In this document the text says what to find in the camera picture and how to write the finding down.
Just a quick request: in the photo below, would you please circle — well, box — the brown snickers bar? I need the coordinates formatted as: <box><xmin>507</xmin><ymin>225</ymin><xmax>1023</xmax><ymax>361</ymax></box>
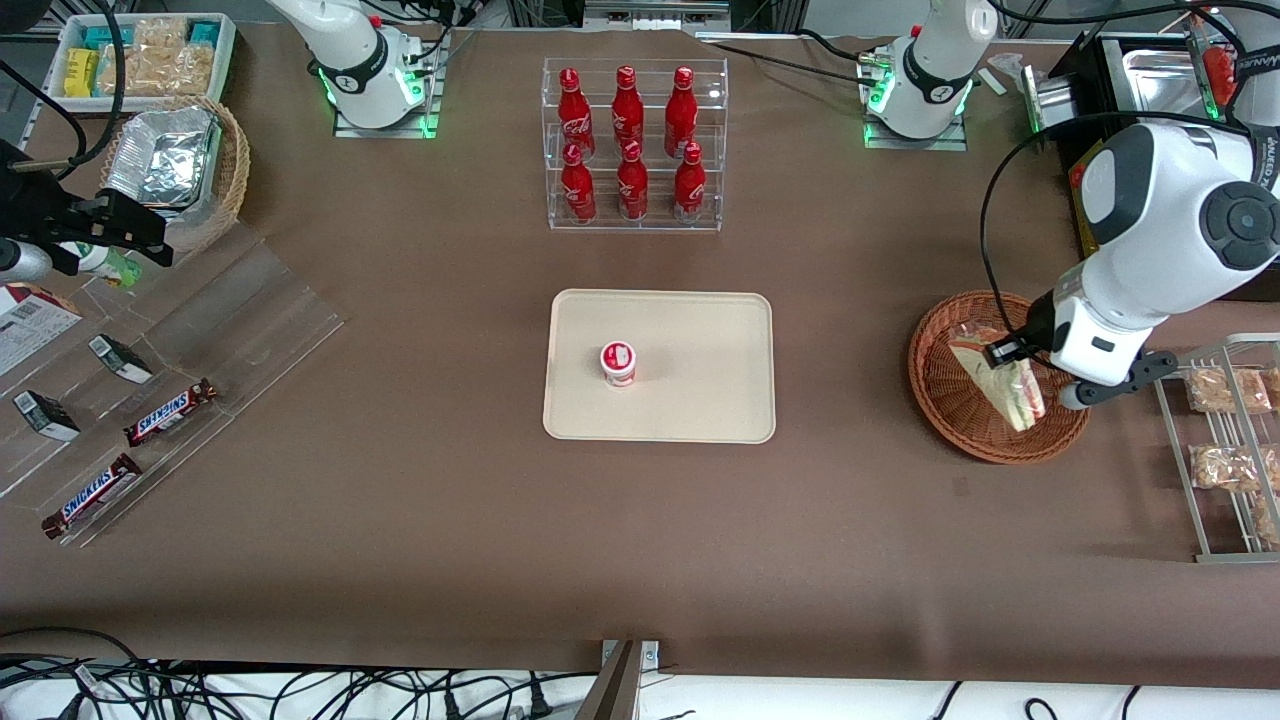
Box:
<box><xmin>123</xmin><ymin>378</ymin><xmax>219</xmax><ymax>448</ymax></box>
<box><xmin>41</xmin><ymin>453</ymin><xmax>144</xmax><ymax>541</ymax></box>

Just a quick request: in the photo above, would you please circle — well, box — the white green drink bottle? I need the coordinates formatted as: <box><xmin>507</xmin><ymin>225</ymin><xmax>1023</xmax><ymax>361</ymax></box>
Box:
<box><xmin>60</xmin><ymin>243</ymin><xmax>143</xmax><ymax>289</ymax></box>

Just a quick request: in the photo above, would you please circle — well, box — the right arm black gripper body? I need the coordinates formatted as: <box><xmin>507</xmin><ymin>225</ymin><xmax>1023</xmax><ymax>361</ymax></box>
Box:
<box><xmin>0</xmin><ymin>140</ymin><xmax>78</xmax><ymax>276</ymax></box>

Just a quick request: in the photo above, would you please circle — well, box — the silver metal oven tray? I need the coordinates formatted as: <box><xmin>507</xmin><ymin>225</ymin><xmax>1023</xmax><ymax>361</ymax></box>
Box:
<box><xmin>1120</xmin><ymin>45</ymin><xmax>1206</xmax><ymax>116</ymax></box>

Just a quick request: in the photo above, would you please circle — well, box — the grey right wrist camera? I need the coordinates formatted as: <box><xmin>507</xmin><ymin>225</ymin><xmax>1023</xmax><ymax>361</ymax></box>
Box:
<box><xmin>0</xmin><ymin>238</ymin><xmax>53</xmax><ymax>284</ymax></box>

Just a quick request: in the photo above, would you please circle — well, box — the clear acrylic bottle rack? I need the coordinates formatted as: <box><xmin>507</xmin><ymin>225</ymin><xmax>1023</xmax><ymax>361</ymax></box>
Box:
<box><xmin>542</xmin><ymin>57</ymin><xmax>729</xmax><ymax>233</ymax></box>

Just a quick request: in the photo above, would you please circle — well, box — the white red printed carton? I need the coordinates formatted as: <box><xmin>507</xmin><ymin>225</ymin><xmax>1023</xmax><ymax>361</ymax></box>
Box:
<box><xmin>0</xmin><ymin>283</ymin><xmax>83</xmax><ymax>377</ymax></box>

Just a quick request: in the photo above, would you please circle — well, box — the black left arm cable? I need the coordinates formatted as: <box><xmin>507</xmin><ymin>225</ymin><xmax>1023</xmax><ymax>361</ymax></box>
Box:
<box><xmin>980</xmin><ymin>110</ymin><xmax>1251</xmax><ymax>346</ymax></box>

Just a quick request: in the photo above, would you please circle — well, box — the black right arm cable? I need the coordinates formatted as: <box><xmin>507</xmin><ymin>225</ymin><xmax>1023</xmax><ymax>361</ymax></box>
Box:
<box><xmin>0</xmin><ymin>0</ymin><xmax>129</xmax><ymax>181</ymax></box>

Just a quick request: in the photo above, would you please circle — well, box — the stack of foil trays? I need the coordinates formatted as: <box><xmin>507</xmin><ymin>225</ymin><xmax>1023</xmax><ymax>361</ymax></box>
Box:
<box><xmin>105</xmin><ymin>105</ymin><xmax>221</xmax><ymax>211</ymax></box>

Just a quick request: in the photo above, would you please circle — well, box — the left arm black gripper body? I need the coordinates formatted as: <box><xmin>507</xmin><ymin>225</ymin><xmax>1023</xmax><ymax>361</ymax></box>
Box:
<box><xmin>985</xmin><ymin>316</ymin><xmax>1053</xmax><ymax>368</ymax></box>

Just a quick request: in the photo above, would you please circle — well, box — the triangle sandwich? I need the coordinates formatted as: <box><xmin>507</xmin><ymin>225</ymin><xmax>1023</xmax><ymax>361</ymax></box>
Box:
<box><xmin>948</xmin><ymin>322</ymin><xmax>1047</xmax><ymax>433</ymax></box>

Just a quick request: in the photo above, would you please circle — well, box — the beige snack bag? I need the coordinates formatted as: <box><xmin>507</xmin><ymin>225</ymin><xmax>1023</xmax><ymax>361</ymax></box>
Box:
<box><xmin>130</xmin><ymin>18</ymin><xmax>191</xmax><ymax>59</ymax></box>
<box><xmin>100</xmin><ymin>45</ymin><xmax>216</xmax><ymax>97</ymax></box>

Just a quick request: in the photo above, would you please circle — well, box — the silver metal bracket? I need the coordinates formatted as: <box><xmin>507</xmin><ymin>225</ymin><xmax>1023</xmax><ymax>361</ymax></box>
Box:
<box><xmin>600</xmin><ymin>640</ymin><xmax>661</xmax><ymax>681</ymax></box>

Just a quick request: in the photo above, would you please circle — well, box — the white plastic bin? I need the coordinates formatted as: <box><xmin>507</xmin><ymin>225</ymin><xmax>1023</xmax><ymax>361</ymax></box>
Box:
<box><xmin>45</xmin><ymin>12</ymin><xmax>237</xmax><ymax>111</ymax></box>

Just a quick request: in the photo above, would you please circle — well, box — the brown round wicker basket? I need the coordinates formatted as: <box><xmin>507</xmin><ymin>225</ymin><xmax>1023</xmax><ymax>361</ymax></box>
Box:
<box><xmin>908</xmin><ymin>290</ymin><xmax>1093</xmax><ymax>465</ymax></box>

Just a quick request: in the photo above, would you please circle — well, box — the aluminium frame profile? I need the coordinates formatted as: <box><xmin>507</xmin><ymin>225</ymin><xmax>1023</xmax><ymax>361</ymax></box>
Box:
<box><xmin>580</xmin><ymin>0</ymin><xmax>733</xmax><ymax>31</ymax></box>

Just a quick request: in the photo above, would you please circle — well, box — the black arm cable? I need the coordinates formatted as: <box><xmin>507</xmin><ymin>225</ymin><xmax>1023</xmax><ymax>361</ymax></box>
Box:
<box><xmin>980</xmin><ymin>110</ymin><xmax>1251</xmax><ymax>346</ymax></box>
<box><xmin>0</xmin><ymin>0</ymin><xmax>129</xmax><ymax>181</ymax></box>

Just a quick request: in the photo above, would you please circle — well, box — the black cable on table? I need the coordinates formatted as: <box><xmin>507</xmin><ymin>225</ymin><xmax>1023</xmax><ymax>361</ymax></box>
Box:
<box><xmin>690</xmin><ymin>30</ymin><xmax>891</xmax><ymax>86</ymax></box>

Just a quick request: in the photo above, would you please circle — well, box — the clear acrylic stepped display stand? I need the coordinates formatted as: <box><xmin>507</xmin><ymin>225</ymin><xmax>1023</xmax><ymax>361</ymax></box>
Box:
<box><xmin>0</xmin><ymin>222</ymin><xmax>347</xmax><ymax>549</ymax></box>

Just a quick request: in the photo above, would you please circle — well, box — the cream plastic tray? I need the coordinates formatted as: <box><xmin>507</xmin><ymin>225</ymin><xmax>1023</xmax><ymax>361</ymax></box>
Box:
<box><xmin>542</xmin><ymin>289</ymin><xmax>777</xmax><ymax>444</ymax></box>

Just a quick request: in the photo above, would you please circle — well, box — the small black white box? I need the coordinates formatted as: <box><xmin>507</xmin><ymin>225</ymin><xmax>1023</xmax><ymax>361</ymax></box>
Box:
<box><xmin>88</xmin><ymin>334</ymin><xmax>154</xmax><ymax>385</ymax></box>
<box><xmin>12</xmin><ymin>390</ymin><xmax>81</xmax><ymax>443</ymax></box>

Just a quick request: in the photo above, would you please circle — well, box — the grey wire display rack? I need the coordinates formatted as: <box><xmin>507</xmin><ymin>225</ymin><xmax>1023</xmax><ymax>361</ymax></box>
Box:
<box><xmin>1145</xmin><ymin>333</ymin><xmax>1280</xmax><ymax>564</ymax></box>

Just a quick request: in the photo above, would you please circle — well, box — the tan wicker basket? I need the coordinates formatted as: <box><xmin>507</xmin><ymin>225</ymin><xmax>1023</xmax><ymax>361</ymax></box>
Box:
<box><xmin>100</xmin><ymin>95</ymin><xmax>251</xmax><ymax>256</ymax></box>

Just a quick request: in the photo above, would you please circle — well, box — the red cola bottle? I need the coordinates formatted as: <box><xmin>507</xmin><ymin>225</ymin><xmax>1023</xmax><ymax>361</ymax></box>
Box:
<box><xmin>612</xmin><ymin>65</ymin><xmax>646</xmax><ymax>151</ymax></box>
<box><xmin>560</xmin><ymin>143</ymin><xmax>598</xmax><ymax>224</ymax></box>
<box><xmin>673</xmin><ymin>142</ymin><xmax>707</xmax><ymax>223</ymax></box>
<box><xmin>616</xmin><ymin>141</ymin><xmax>649</xmax><ymax>221</ymax></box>
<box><xmin>557</xmin><ymin>67</ymin><xmax>596</xmax><ymax>161</ymax></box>
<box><xmin>664</xmin><ymin>66</ymin><xmax>698</xmax><ymax>159</ymax></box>

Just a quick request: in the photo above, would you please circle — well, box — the clear plastic packet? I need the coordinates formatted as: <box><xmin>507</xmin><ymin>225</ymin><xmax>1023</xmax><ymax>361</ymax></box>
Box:
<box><xmin>985</xmin><ymin>52</ymin><xmax>1041</xmax><ymax>101</ymax></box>

